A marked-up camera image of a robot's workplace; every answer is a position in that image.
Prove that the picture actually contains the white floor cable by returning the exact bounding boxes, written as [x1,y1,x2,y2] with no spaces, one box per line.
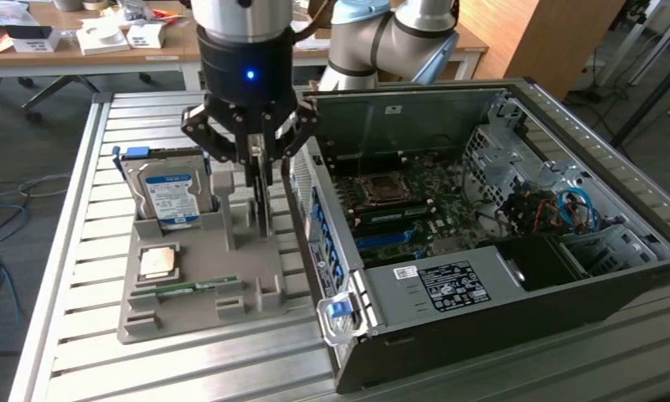
[0,173,71,198]

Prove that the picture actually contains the grey power supply unit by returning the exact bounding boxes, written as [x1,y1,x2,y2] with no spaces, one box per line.
[363,245,523,330]

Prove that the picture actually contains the white box with label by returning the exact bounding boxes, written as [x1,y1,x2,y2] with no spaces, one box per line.
[126,23,166,49]

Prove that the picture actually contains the black plastic shroud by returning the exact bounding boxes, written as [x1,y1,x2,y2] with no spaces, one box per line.
[494,233,590,293]

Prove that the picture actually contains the labelled RAM stick in slot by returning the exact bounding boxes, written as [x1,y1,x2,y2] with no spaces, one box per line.
[358,208,431,226]

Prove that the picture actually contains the blue floor cable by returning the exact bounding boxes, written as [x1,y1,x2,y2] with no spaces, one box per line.
[0,183,29,357]

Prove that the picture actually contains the low-profile graphics card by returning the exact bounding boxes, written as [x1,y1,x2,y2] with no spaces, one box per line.
[246,133,275,240]

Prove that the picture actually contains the wooden cabinet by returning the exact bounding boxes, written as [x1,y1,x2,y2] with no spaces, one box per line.
[456,0,630,101]

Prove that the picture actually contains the blue expansion slot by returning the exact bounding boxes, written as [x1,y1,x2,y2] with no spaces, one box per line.
[355,229,420,251]

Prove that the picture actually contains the metal disk bay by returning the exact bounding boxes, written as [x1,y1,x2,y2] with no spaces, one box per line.
[560,221,670,280]

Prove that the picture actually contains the CPU chip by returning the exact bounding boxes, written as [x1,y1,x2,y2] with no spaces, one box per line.
[137,246,178,282]

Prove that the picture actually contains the grey parts rack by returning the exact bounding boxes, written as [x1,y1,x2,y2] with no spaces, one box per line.
[114,170,290,345]

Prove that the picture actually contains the white tape roll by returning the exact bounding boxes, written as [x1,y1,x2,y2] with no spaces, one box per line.
[82,24,125,45]

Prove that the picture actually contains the orange packet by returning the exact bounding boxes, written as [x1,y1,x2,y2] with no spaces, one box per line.
[153,8,186,25]

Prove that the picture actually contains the black and white box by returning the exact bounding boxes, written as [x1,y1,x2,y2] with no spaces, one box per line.
[3,25,62,54]

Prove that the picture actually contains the blue case latch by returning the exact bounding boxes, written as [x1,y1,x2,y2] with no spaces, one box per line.
[322,292,352,323]

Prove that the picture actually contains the green RAM stick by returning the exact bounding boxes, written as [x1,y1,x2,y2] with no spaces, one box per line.
[154,274,239,297]

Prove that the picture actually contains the wooden desk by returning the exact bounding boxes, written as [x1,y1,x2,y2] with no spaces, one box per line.
[0,0,490,122]

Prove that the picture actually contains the perforated metal drive cage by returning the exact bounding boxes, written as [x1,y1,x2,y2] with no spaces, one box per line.
[459,123,582,202]

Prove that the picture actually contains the blue wire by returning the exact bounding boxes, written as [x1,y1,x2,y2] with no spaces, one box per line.
[555,187,602,235]

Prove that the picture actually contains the green motherboard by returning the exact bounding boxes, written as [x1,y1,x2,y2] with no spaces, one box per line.
[326,150,498,269]

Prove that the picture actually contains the CPU socket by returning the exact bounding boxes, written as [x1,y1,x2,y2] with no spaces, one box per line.
[359,171,419,206]

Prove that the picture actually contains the brown cardboard box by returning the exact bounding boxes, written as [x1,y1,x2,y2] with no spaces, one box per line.
[306,0,336,28]

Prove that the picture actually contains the white box under tape roll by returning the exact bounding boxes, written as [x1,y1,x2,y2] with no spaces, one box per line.
[75,18,130,56]

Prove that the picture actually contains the hard disk in blue caddy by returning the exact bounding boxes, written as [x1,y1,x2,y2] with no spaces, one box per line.
[113,141,212,230]

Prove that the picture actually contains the white paper stack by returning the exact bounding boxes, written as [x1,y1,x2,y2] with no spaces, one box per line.
[292,24,331,51]

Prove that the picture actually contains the black open PC case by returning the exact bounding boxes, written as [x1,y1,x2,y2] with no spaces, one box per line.
[276,76,670,394]

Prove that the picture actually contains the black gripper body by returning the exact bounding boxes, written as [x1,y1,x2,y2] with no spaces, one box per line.
[194,27,299,138]

